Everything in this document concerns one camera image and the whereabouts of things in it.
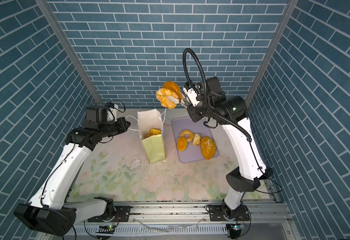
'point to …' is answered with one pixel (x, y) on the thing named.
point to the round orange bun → (181, 143)
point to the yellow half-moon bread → (154, 131)
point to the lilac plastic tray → (192, 152)
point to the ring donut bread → (187, 131)
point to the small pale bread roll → (197, 139)
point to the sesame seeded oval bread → (208, 147)
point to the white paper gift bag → (154, 145)
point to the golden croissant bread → (148, 135)
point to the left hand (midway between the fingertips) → (131, 122)
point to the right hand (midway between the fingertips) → (189, 105)
